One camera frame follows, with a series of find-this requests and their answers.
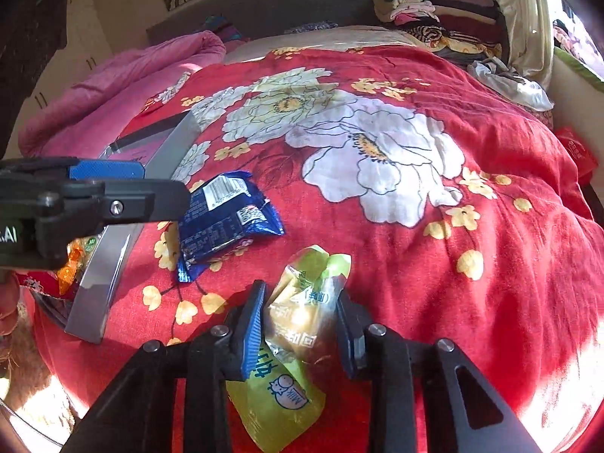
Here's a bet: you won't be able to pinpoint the yellow rice cracker packet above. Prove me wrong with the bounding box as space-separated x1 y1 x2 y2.
56 235 100 299

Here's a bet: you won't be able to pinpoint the blue snack packet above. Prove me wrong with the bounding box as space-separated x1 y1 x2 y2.
177 171 285 283

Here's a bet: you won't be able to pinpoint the green label pastry packet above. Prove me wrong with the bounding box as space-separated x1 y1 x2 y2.
226 245 351 452

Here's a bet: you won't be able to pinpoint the left hand red nails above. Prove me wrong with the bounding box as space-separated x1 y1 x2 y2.
0 271 20 365

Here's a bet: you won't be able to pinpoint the pink quilt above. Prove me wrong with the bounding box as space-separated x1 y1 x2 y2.
18 31 226 157

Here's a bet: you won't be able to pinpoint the grey tray with pink book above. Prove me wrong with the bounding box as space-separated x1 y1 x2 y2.
33 111 201 345

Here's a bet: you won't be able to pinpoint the white wardrobe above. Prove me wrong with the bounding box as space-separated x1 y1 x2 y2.
4 0 112 159

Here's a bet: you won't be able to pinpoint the red floral bedspread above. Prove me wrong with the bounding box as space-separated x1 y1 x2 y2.
34 46 603 452

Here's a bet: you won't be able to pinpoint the red plastic bag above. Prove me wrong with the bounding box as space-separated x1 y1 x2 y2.
555 127 599 187

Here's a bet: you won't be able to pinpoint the dark grey headboard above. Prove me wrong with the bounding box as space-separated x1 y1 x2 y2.
146 0 378 45

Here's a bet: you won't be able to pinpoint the white crumpled cloth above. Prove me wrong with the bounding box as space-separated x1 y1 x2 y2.
467 56 555 112

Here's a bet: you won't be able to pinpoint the pile of folded clothes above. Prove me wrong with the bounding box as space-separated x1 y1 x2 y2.
373 0 510 68

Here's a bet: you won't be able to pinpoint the window with bars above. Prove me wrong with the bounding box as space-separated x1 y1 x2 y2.
548 0 603 79

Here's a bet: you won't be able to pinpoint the cream curtain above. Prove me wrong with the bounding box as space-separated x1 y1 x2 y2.
496 0 554 89

